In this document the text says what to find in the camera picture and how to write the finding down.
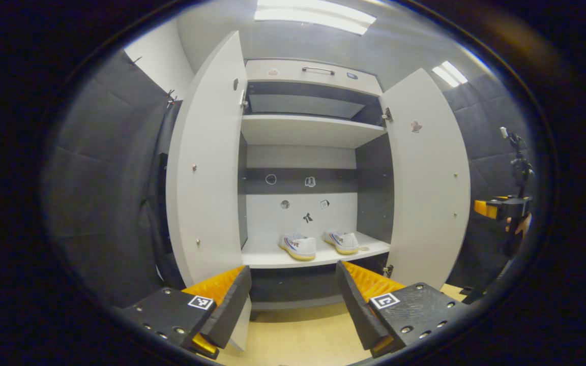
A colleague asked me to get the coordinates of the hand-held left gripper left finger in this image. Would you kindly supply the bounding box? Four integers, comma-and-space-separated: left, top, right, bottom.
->
120, 264, 253, 360

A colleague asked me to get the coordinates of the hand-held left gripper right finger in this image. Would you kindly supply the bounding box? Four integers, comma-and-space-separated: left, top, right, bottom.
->
335, 260, 469, 359

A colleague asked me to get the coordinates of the grey cabinet door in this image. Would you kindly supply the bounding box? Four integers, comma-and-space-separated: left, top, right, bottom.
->
166, 30, 253, 352
378, 68, 472, 290

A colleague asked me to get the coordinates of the white canvas shoe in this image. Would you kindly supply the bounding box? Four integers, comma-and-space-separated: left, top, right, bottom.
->
324, 230, 360, 255
279, 233, 317, 261

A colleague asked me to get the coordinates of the grey shoe cabinet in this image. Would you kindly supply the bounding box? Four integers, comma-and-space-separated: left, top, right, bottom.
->
237, 57, 395, 321

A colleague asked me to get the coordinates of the white cabinet shelf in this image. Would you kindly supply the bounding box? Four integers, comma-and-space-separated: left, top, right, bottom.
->
241, 231, 391, 269
241, 114, 388, 149

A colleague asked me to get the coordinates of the grey cabinet drawer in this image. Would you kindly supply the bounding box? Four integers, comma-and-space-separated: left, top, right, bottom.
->
245, 58, 384, 97

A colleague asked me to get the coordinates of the black backdrop cloth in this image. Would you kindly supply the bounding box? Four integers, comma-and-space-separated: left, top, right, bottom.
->
44, 48, 197, 308
443, 74, 535, 300

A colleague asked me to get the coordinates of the ceiling light panel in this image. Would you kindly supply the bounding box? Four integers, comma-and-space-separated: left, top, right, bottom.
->
255, 0, 376, 35
432, 61, 468, 87

